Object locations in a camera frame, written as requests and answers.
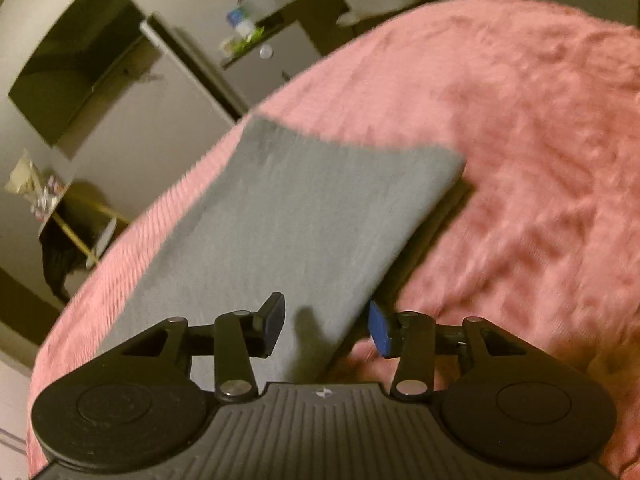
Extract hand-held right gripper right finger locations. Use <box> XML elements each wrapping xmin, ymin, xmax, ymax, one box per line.
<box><xmin>367</xmin><ymin>300</ymin><xmax>493</xmax><ymax>403</ymax></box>

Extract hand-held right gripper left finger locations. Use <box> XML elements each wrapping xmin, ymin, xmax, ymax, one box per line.
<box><xmin>117</xmin><ymin>291</ymin><xmax>287</xmax><ymax>405</ymax></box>

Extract grey pants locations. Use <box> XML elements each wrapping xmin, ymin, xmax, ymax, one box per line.
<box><xmin>95</xmin><ymin>114</ymin><xmax>467</xmax><ymax>386</ymax></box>

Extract round side table yellow legs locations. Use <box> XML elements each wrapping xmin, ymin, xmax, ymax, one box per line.
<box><xmin>37</xmin><ymin>180</ymin><xmax>131</xmax><ymax>268</ymax></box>

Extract black cloth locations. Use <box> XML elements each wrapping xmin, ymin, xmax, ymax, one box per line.
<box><xmin>40</xmin><ymin>225</ymin><xmax>81</xmax><ymax>306</ymax></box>

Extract pink ribbed blanket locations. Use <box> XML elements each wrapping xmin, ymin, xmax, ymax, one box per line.
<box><xmin>25</xmin><ymin>0</ymin><xmax>640</xmax><ymax>480</ymax></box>

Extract white refrigerator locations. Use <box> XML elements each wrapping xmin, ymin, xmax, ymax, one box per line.
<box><xmin>55</xmin><ymin>15</ymin><xmax>251</xmax><ymax>161</ymax></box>

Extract white wardrobe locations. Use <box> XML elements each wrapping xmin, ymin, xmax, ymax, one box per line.
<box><xmin>0</xmin><ymin>355</ymin><xmax>32</xmax><ymax>480</ymax></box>

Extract wrapped flower bouquet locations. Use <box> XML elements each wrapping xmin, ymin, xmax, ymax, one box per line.
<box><xmin>5</xmin><ymin>149</ymin><xmax>68</xmax><ymax>221</ymax></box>

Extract grey shelf unit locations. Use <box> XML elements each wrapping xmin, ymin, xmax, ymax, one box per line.
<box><xmin>220</xmin><ymin>0</ymin><xmax>351</xmax><ymax>106</ymax></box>

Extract blue white bottle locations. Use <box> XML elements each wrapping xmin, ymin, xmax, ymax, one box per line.
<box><xmin>227</xmin><ymin>7</ymin><xmax>257</xmax><ymax>37</ymax></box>

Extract wall-mounted television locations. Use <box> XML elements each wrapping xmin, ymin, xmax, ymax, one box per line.
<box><xmin>7</xmin><ymin>0</ymin><xmax>146</xmax><ymax>148</ymax></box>

